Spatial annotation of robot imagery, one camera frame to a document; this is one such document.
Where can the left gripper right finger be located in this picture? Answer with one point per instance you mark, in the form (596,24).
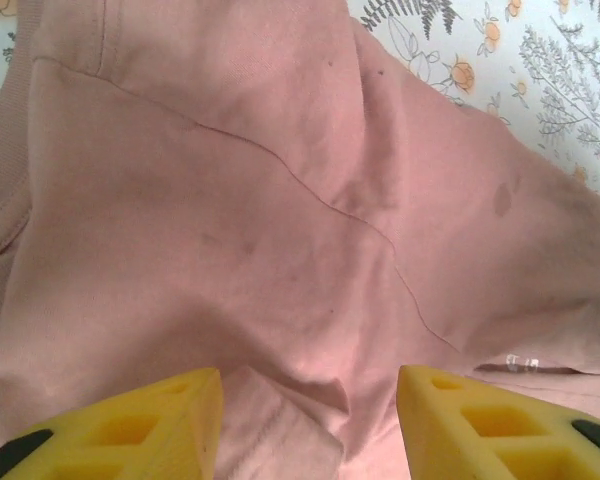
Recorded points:
(480,430)

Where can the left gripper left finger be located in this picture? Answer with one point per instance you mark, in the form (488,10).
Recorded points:
(145,430)

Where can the pink printed t-shirt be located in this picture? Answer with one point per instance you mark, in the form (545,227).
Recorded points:
(255,200)

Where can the floral tablecloth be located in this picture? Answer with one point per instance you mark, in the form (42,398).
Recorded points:
(555,60)

